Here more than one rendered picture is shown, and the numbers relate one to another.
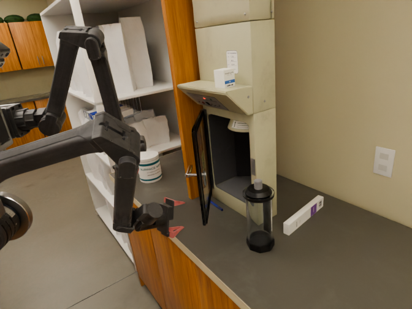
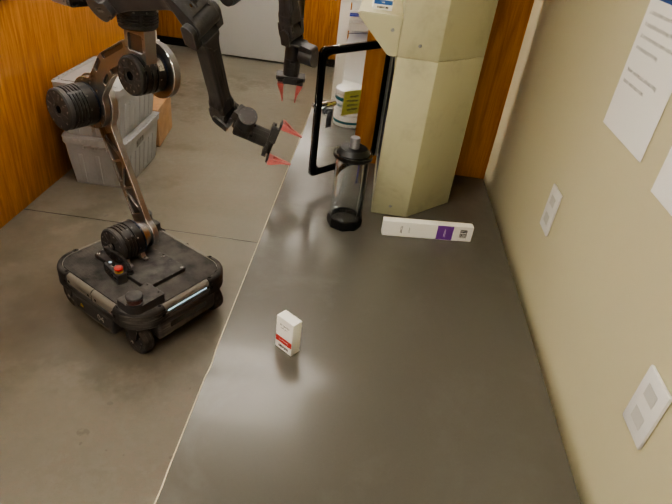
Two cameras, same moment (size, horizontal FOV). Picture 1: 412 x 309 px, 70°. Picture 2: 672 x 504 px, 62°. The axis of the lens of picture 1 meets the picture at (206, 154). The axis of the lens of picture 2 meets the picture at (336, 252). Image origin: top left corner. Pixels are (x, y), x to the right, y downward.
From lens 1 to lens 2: 100 cm
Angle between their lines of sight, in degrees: 32
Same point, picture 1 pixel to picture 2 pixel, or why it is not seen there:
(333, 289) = (340, 281)
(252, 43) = not seen: outside the picture
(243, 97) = (384, 28)
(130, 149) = (190, 18)
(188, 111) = not seen: hidden behind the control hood
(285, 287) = (305, 254)
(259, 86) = (414, 21)
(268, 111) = (424, 64)
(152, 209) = (245, 114)
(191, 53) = not seen: outside the picture
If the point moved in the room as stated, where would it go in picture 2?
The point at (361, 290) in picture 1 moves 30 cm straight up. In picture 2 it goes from (360, 297) to (379, 188)
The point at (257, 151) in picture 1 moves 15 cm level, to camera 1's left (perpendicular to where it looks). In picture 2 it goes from (391, 111) to (348, 95)
